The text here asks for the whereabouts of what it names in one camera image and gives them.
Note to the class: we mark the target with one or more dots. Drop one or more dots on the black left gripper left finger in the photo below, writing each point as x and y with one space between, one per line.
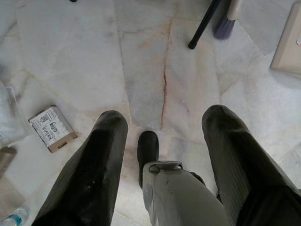
94 169

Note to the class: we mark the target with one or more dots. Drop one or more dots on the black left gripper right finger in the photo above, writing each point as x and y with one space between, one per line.
237 160

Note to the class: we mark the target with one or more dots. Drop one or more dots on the beige broom with purple bristles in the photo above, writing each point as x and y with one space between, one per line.
224 27

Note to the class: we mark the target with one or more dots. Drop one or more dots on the small labelled cardboard box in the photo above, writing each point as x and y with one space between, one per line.
53 129

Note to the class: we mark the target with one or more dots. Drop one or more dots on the robot black foot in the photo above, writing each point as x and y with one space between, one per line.
148 148

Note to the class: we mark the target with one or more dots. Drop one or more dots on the robot silver leg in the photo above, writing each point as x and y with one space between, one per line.
183 197

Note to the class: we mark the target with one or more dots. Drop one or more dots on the clear water bottle blue label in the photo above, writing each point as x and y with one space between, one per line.
16 217

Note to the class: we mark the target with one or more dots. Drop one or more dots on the clear plastic bag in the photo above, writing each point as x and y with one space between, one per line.
10 113

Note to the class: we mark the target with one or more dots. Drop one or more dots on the black stand leg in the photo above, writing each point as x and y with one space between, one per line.
202 26

